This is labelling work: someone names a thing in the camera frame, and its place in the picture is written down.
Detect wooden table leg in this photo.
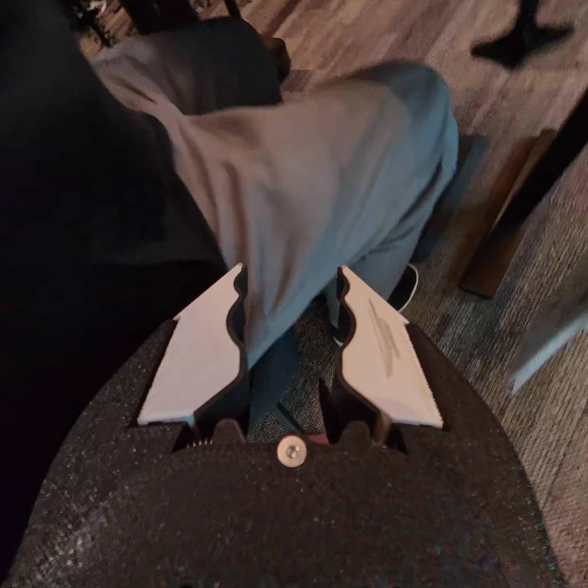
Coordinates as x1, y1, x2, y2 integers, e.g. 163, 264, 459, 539
461, 130, 560, 298

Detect person's grey trousers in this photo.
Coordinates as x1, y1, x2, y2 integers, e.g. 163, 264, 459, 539
91, 34, 490, 368

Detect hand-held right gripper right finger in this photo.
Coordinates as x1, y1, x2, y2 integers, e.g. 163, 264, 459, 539
328, 265, 445, 430

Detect black star-shaped chair base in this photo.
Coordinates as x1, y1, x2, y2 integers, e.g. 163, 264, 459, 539
472, 0, 574, 70

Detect dark cloth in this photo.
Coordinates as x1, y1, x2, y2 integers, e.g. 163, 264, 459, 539
0, 0, 230, 529

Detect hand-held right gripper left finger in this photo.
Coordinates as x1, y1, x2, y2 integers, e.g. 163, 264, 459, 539
137, 263, 252, 429

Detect person's black shoe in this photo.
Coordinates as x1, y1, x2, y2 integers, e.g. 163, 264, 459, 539
388, 264, 420, 314

